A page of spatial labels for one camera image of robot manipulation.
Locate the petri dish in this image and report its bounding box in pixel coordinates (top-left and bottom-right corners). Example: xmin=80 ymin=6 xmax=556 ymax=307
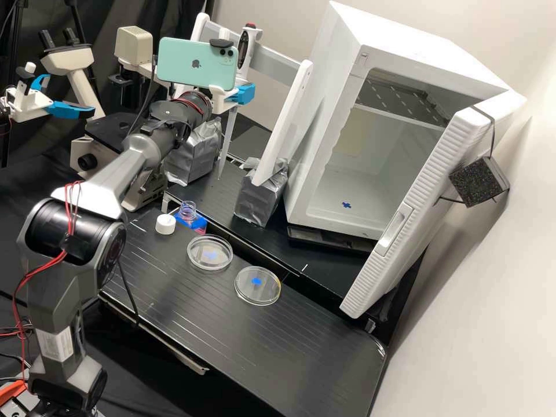
xmin=186 ymin=234 xmax=235 ymax=272

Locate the petri dish lid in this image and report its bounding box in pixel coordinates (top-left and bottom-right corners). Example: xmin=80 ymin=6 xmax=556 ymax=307
xmin=234 ymin=265 xmax=283 ymax=306

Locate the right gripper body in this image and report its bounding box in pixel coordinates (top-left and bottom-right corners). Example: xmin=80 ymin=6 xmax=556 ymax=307
xmin=208 ymin=85 xmax=240 ymax=115

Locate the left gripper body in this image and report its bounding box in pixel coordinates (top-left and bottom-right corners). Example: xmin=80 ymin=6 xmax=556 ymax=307
xmin=4 ymin=84 xmax=54 ymax=122

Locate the incubator door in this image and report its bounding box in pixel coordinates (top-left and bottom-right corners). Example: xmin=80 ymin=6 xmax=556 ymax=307
xmin=338 ymin=90 xmax=529 ymax=320

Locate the white pipette stand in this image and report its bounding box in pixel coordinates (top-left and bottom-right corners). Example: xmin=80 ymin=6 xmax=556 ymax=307
xmin=164 ymin=12 xmax=315 ymax=227

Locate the black cable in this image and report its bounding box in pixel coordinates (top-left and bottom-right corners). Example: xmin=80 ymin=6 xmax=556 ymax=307
xmin=114 ymin=257 xmax=141 ymax=325
xmin=128 ymin=54 xmax=159 ymax=136

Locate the right wrist camera phone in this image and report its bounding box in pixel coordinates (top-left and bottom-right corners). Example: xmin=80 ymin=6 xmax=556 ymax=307
xmin=154 ymin=36 xmax=240 ymax=93

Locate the pipette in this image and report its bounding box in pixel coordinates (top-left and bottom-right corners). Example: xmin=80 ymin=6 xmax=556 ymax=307
xmin=217 ymin=27 xmax=265 ymax=180

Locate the white cap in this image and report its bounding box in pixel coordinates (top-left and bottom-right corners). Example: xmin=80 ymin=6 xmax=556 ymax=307
xmin=155 ymin=213 xmax=177 ymax=237

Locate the black platform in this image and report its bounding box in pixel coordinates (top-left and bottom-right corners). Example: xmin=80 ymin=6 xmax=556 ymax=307
xmin=98 ymin=211 xmax=389 ymax=417
xmin=164 ymin=114 xmax=427 ymax=345

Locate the cream microscope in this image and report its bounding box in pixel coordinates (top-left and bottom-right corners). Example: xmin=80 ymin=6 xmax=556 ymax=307
xmin=38 ymin=25 xmax=175 ymax=214

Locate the blue bottle holder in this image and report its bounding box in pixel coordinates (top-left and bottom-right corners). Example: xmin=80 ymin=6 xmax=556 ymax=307
xmin=173 ymin=206 xmax=209 ymax=232

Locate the black tray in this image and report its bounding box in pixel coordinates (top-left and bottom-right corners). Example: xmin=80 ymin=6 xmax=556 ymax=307
xmin=286 ymin=224 xmax=379 ymax=256

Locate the white incubator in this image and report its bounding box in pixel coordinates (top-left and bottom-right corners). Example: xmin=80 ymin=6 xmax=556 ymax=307
xmin=282 ymin=0 xmax=510 ymax=241

